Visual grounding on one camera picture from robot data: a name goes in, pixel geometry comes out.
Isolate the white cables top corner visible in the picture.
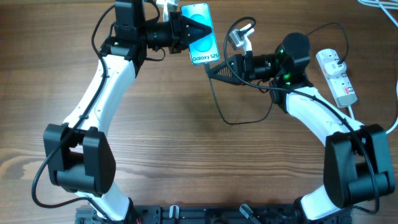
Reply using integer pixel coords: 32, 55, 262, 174
356, 0, 398, 28

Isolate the white power strip cord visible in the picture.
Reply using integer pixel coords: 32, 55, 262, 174
346, 79, 398, 135

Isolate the turquoise Galaxy smartphone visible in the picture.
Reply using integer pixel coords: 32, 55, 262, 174
180, 2, 220, 65

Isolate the black charging cable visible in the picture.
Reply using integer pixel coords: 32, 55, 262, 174
203, 21, 349, 126

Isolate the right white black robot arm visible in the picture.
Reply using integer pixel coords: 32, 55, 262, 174
206, 30, 396, 223

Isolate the white charger plug adapter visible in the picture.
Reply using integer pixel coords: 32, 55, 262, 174
323, 61, 346, 77

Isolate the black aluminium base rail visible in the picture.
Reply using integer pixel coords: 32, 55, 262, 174
75, 204, 353, 224

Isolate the white power strip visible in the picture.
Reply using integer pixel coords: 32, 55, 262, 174
316, 49, 358, 108

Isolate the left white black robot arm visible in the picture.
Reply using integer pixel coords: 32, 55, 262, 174
41, 1, 213, 223

